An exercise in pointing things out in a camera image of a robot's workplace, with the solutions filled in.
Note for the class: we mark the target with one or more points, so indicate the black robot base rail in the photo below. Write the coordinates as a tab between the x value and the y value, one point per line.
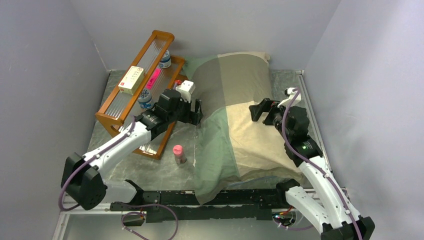
166	205

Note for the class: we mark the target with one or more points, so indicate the near blue white jar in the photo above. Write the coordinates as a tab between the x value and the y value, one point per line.
145	99

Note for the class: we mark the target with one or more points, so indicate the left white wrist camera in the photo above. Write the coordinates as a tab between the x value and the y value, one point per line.
186	89

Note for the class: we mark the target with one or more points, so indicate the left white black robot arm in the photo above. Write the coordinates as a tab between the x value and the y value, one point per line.
82	183

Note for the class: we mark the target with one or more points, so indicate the pink capped bottle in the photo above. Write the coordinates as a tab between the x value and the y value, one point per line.
179	154

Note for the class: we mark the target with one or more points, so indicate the patchwork green beige pillowcase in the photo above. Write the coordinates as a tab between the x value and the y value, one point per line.
230	147

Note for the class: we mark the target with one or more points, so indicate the far blue white jar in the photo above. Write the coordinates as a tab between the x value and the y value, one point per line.
165	61

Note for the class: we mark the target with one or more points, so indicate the white cardboard box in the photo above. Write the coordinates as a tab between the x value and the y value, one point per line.
131	80

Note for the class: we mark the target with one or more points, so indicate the wooden tiered shelf rack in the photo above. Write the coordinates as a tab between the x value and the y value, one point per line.
117	111

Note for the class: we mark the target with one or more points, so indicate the blue white jar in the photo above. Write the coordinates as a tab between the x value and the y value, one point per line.
165	61
145	99

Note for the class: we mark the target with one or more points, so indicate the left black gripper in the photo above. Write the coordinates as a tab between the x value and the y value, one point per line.
192	117

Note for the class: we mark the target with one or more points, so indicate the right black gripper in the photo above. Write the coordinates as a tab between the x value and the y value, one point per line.
265	105

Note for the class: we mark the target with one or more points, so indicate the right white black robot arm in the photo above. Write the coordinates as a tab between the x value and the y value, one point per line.
334	217

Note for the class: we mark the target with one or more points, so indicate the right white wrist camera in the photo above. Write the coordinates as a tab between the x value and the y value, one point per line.
293	97

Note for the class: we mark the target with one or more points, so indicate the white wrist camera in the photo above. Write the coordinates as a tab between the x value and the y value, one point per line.
186	89
293	97

